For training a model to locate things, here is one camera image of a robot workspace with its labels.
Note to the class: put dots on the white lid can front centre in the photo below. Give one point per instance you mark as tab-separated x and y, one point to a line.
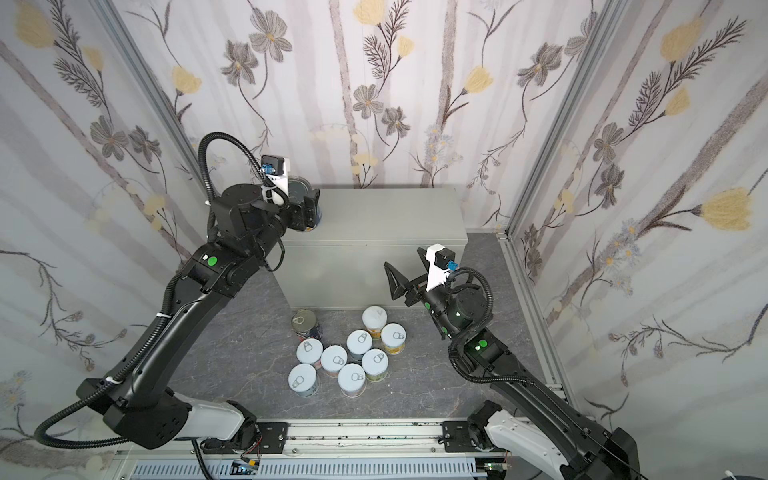
352	380

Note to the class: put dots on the dark red label can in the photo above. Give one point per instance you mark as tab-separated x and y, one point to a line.
306	325

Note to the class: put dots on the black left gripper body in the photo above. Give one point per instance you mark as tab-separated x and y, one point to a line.
305	207

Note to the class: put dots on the white lid can yellow label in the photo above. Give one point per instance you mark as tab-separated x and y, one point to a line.
393	337

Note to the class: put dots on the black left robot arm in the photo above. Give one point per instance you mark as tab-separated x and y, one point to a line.
133	402

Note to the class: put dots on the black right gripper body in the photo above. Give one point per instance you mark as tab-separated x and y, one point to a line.
414	290

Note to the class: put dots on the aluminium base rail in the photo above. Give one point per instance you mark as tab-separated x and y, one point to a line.
329	439

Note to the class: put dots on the white lid can pink label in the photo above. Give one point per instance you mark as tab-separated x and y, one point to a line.
310	352

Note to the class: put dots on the white lid can front left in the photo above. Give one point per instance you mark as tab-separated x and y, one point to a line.
303	380

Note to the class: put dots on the blue label soup can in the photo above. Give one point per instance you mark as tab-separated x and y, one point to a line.
298	188

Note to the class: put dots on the grey metal cabinet box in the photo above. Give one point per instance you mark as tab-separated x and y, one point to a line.
339	265

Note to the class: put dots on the white lid can orange label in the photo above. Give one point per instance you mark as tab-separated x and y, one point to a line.
374	319

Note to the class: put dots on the white lid can green label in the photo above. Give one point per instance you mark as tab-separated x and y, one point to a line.
375	363

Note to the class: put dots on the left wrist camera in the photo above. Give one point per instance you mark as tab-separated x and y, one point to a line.
275	187

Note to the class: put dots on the white lid can blue label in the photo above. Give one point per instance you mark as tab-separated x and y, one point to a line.
358	343

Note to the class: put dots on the white ribbed cable duct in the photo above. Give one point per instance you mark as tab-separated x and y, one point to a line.
398	468

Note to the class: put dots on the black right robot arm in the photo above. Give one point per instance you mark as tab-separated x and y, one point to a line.
558	440

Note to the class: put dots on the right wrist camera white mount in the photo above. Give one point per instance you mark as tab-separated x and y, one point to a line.
440	263

